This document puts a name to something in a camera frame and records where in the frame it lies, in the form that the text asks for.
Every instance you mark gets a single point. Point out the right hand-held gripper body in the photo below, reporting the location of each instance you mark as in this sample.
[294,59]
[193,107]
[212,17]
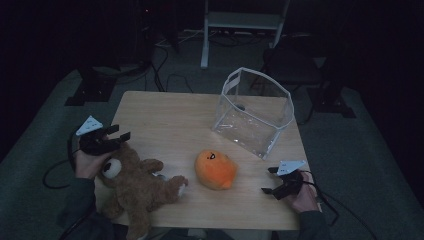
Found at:
[290,186]

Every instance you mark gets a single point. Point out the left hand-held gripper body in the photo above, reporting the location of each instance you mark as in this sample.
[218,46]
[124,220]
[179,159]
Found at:
[96,145]

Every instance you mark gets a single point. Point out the brown plush bear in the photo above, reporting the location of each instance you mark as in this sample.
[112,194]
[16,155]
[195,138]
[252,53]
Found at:
[136,186]

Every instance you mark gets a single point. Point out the orange plush toy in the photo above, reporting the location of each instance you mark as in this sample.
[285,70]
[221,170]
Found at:
[215,170]

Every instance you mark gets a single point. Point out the clear plastic container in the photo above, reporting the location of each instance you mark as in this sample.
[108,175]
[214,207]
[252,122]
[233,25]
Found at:
[255,113]

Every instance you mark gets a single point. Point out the person's right hand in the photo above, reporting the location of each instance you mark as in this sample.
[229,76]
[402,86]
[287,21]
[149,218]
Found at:
[306,198]

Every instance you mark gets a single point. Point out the person's left hand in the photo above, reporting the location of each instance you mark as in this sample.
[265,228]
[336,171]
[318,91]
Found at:
[87,165]

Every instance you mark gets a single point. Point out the black stand base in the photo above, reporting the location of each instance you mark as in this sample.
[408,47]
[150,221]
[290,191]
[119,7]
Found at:
[331,103]
[90,88]

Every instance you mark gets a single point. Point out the black folding chair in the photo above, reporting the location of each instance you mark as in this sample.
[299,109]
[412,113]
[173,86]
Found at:
[293,63]

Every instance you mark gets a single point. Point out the white metal desk frame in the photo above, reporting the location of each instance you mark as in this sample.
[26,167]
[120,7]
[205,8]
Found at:
[243,20]

